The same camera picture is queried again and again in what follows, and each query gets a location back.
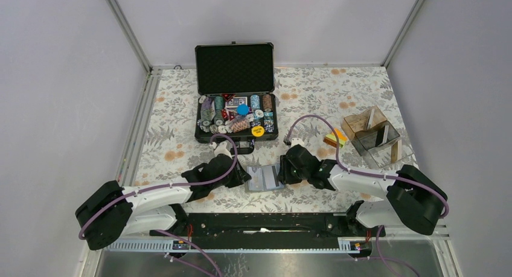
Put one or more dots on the yellow round dealer chip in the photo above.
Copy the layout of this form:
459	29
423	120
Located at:
258	131

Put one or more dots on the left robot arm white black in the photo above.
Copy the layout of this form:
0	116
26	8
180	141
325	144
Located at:
113	210

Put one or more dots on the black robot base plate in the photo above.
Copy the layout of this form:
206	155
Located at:
274	231

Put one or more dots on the playing card deck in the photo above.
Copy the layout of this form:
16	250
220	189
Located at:
235	102

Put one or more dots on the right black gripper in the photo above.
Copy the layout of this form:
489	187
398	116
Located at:
284	176

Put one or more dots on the black poker chip case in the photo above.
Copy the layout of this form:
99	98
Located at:
232	70

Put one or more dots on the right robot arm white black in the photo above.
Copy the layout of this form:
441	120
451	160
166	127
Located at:
407	196

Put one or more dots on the beige card holder wallet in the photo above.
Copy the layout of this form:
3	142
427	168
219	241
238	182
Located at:
246	185

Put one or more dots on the white VIP credit card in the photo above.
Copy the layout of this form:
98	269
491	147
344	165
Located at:
256	183

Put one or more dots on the blue round chip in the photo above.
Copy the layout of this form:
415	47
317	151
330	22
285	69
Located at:
243	109

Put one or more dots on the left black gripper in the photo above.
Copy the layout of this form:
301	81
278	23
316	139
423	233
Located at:
240	177

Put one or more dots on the clear acrylic card box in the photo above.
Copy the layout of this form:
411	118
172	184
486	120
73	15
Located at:
373	136

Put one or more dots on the orange yellow sticky note stack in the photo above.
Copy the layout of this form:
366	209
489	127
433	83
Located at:
335	139

